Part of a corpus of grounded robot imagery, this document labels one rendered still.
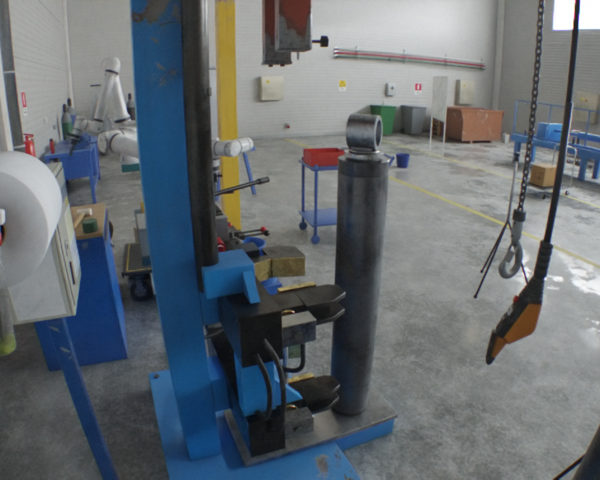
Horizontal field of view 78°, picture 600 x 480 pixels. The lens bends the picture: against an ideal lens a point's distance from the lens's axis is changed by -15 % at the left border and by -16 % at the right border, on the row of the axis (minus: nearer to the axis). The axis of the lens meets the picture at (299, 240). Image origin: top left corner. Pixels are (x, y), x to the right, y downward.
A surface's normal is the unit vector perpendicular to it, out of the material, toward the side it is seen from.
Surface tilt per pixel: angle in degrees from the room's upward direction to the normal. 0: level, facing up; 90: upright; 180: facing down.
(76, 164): 90
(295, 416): 0
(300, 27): 90
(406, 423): 0
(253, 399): 90
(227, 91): 90
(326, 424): 0
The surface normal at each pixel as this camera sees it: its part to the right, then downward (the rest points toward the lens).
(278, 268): 0.14, 0.36
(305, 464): 0.00, -0.93
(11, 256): 0.39, 0.33
